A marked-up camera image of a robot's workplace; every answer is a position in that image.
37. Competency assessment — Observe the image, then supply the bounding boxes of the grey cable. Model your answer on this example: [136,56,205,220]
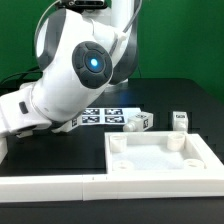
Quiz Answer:
[33,0,63,44]

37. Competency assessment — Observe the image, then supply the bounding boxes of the white square tabletop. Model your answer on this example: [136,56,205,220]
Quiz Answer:
[105,131,224,174]

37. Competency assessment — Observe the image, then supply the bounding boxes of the black cables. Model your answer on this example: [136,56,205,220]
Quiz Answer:
[0,66,43,91]

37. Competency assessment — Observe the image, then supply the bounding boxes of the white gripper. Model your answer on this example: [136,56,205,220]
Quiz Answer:
[0,85,52,139]

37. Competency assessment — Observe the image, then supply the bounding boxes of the white block left edge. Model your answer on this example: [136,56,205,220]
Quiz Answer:
[0,138,8,164]

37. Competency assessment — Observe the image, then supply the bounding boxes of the white fiducial marker sheet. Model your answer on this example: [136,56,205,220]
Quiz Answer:
[81,108,140,125]

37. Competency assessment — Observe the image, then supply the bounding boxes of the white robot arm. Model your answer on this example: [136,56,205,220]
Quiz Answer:
[0,0,142,137]

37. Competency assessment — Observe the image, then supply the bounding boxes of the white U-shaped obstacle fence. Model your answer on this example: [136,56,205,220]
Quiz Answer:
[0,169,224,203]

